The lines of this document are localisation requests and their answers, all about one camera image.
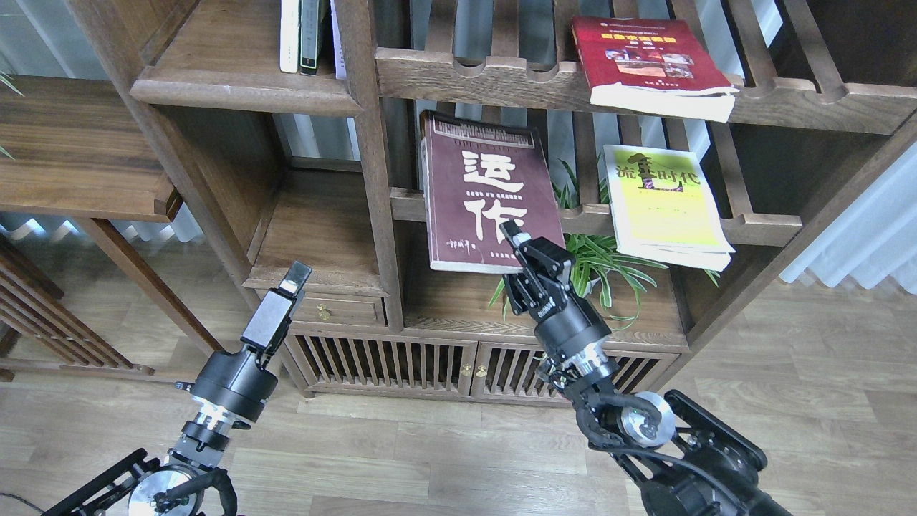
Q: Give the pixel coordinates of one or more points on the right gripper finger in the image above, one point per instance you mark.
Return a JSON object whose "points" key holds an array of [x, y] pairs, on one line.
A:
{"points": [[511, 250]]}

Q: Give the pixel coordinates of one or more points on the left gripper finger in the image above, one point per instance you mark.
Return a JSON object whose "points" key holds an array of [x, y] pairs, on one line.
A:
{"points": [[295, 278]]}

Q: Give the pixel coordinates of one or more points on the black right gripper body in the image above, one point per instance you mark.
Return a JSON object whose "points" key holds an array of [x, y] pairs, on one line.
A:
{"points": [[567, 326]]}

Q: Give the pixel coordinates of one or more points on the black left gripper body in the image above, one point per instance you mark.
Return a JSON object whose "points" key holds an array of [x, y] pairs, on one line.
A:
{"points": [[240, 382]]}

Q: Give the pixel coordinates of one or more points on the maroon book white characters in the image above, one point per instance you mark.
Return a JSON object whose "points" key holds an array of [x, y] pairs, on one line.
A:
{"points": [[475, 176]]}

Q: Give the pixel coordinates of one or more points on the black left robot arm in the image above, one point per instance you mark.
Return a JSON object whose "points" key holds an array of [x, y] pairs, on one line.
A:
{"points": [[176, 485]]}

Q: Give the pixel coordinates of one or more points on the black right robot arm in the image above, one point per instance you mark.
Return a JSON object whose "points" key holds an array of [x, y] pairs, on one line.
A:
{"points": [[683, 460]]}

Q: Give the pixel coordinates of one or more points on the red book on shelf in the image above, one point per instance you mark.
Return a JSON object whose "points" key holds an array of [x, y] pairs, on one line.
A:
{"points": [[653, 66]]}

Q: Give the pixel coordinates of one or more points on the spider plant green leaves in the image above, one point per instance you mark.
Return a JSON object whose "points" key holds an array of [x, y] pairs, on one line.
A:
{"points": [[597, 258]]}

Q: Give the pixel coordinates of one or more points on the dark wooden bookshelf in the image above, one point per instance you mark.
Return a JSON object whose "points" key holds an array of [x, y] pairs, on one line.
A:
{"points": [[279, 167]]}

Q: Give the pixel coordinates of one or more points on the yellow green book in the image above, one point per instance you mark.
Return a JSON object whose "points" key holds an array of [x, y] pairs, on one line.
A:
{"points": [[663, 209]]}

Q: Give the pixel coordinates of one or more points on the pale upright book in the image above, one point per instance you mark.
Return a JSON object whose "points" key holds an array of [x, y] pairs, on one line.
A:
{"points": [[337, 44]]}

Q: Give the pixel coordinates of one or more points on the wooden side table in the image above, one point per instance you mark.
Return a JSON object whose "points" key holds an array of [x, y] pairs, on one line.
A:
{"points": [[72, 148]]}

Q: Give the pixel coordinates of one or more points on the white upright book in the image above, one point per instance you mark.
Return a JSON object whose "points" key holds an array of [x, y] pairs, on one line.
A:
{"points": [[289, 36]]}

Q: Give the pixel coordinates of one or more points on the white curtain right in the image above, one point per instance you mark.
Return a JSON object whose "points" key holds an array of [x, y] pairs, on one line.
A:
{"points": [[871, 241]]}

